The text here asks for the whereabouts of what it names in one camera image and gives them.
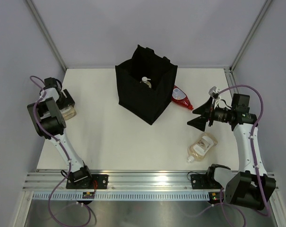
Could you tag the amber soap refill bottle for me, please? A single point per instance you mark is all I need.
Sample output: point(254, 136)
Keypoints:
point(198, 150)

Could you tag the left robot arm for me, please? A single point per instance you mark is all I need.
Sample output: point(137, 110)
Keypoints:
point(49, 114)

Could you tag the slotted cable duct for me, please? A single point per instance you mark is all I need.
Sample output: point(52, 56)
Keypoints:
point(122, 196)

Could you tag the aluminium frame post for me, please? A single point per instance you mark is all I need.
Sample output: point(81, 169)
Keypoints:
point(257, 22)
point(45, 33)

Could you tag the right aluminium frame post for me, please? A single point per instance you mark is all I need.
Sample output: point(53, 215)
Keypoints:
point(257, 22)

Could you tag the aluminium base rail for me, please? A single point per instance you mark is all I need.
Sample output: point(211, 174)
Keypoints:
point(118, 180)

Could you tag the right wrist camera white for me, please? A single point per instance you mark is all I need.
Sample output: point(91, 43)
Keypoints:
point(214, 94)

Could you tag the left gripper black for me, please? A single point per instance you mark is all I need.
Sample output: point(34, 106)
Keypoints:
point(68, 100)

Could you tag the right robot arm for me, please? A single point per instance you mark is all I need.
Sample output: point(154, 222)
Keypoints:
point(251, 187)

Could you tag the left aluminium frame post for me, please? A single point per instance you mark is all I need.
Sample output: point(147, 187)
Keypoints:
point(45, 33)

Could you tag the black canvas bag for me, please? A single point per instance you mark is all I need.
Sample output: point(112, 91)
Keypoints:
point(146, 103)

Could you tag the red liquid bottle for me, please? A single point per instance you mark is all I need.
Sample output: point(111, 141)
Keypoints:
point(181, 99)

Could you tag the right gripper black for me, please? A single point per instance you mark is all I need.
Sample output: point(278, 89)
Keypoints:
point(204, 110)

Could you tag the beige lotion bottle white cap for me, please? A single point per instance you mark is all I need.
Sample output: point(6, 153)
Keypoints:
point(146, 81)

